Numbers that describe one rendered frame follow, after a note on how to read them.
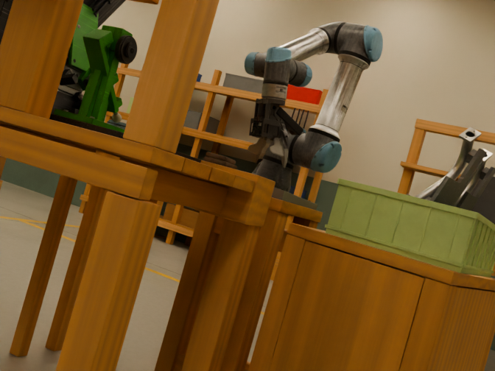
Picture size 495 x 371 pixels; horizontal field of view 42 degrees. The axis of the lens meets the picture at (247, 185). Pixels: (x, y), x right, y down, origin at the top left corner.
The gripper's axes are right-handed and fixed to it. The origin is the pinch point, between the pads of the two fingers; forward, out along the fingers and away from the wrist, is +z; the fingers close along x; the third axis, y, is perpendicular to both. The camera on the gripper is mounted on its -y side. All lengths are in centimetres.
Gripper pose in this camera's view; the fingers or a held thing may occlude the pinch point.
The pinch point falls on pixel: (272, 166)
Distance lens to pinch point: 193.0
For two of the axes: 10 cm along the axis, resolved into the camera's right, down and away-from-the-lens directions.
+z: -1.1, 9.9, 0.5
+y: -8.4, -0.7, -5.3
